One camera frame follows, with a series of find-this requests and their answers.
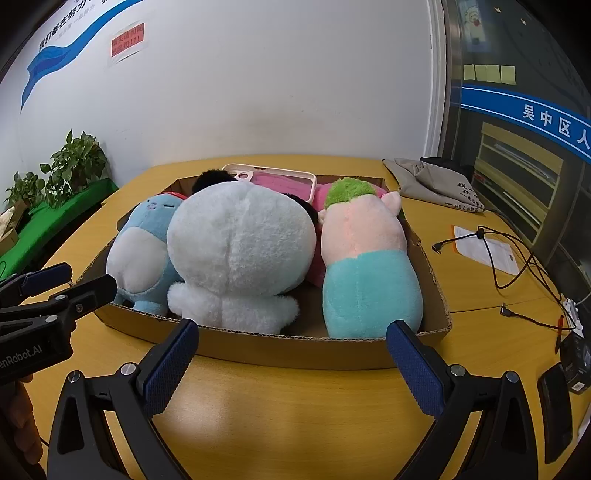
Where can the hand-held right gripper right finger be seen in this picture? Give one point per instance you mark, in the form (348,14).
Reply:
(415,374)

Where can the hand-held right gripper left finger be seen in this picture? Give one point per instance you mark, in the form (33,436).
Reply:
(171,369)

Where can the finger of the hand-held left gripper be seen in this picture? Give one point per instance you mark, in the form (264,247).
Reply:
(46,278)
(94,295)

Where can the shallow cardboard box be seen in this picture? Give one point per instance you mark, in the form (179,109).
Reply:
(300,350)

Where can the pink plush bear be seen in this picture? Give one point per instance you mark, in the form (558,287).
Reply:
(310,270)

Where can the person's left hand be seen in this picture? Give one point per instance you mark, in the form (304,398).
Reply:
(21,424)

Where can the small cardboard carton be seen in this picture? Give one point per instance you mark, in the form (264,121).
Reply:
(8,233)

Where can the green table cloth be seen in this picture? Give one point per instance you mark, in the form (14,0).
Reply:
(60,207)

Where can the blue plush toy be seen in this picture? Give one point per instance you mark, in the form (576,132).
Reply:
(143,230)

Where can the small green potted plant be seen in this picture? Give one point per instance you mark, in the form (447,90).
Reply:
(25,189)

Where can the large green potted plant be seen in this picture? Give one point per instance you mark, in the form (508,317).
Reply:
(74,161)

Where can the white panda plush toy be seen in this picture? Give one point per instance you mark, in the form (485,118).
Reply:
(240,254)

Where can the white pouch with orange edge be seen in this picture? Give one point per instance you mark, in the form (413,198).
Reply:
(480,251)

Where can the flat black device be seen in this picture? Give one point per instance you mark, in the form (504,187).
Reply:
(554,406)

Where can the pig plush with green hair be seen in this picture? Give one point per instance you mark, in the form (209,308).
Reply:
(364,240)

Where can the black adapter box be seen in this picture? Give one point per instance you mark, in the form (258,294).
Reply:
(577,360)

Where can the white power strip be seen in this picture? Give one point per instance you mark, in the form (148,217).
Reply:
(572,309)

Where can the grey cloth bag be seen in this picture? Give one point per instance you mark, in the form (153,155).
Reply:
(429,184)

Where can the black cloth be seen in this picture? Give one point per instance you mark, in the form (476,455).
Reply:
(455,165)

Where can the pink phone case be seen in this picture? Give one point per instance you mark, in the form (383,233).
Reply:
(281,182)

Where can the yellow shelf unit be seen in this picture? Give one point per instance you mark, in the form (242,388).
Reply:
(517,175)

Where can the blue sign band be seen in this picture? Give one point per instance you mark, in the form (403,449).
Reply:
(508,108)

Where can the yellow sticky note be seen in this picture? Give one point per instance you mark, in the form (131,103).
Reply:
(493,74)
(508,75)
(469,73)
(481,73)

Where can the cartoon sheep poster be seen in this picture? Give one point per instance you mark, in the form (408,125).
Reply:
(474,23)

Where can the blue wave wall decal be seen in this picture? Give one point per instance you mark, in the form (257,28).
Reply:
(55,57)

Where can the red wall notice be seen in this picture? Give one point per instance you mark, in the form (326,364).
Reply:
(128,44)

